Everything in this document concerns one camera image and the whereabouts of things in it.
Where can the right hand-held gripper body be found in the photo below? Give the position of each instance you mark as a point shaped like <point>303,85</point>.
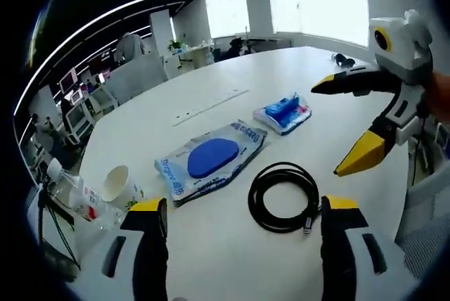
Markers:
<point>404,51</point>

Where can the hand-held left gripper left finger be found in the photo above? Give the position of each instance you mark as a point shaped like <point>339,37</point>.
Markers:
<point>147,251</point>

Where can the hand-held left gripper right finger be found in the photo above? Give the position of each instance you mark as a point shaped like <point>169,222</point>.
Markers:
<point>337,251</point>

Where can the clear plastic water bottle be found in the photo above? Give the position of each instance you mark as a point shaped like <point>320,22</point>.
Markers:
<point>88,206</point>

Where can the white printed paper cup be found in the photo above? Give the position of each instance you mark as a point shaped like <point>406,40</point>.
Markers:
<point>116,181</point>

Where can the blue tissue packet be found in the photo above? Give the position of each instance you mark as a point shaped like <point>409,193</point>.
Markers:
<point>284,113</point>

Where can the clear bag with blue item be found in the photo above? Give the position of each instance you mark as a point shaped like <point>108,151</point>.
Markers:
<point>211,160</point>

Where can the white table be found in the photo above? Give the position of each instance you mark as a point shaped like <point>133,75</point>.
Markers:
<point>211,262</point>

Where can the white office chair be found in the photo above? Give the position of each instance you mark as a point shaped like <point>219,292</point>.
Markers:
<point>429,216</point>

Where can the black tripod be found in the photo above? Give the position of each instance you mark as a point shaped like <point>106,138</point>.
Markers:
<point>52,216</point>

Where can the white partition panel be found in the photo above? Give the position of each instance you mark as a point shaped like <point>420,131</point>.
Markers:
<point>140,76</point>

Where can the potted green plant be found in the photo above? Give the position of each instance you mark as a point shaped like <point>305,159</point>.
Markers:
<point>176,45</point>

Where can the pink monitor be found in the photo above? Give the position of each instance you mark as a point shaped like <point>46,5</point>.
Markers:
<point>67,80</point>

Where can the curved ceiling light strip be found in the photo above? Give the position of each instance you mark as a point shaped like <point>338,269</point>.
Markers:
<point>88,25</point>

